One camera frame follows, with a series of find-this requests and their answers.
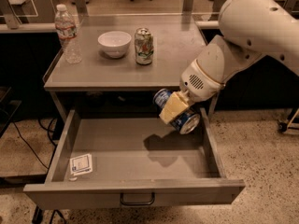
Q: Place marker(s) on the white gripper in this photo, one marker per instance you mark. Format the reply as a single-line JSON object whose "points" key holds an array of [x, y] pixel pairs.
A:
{"points": [[199, 82]]}

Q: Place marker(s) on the blue pepsi can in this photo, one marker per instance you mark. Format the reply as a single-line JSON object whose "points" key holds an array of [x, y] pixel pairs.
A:
{"points": [[186, 122]]}

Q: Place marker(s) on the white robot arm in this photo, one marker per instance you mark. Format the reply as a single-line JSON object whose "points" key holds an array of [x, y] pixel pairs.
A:
{"points": [[249, 29]]}

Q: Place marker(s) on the grey metal counter cabinet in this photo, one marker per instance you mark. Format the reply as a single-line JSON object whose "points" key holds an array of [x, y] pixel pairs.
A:
{"points": [[177, 42]]}

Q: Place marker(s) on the green patterned soda can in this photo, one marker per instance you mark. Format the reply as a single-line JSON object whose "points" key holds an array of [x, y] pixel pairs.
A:
{"points": [[143, 46]]}

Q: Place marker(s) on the open grey top drawer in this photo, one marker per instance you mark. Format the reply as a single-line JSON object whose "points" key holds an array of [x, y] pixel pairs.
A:
{"points": [[139, 155]]}

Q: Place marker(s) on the white ceramic bowl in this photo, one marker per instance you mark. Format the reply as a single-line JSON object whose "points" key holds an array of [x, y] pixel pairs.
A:
{"points": [[114, 43]]}

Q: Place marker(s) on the white tag sticker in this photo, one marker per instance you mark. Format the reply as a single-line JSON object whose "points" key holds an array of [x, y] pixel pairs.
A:
{"points": [[81, 165]]}

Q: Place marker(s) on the clear plastic water bottle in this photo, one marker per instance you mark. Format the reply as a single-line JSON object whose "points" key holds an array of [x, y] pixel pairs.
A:
{"points": [[68, 35]]}

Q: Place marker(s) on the white horizontal rail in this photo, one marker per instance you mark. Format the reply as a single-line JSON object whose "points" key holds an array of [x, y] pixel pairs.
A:
{"points": [[207, 24]]}

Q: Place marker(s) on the black drawer handle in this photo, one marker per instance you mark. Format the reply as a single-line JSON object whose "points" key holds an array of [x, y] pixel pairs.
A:
{"points": [[137, 199]]}

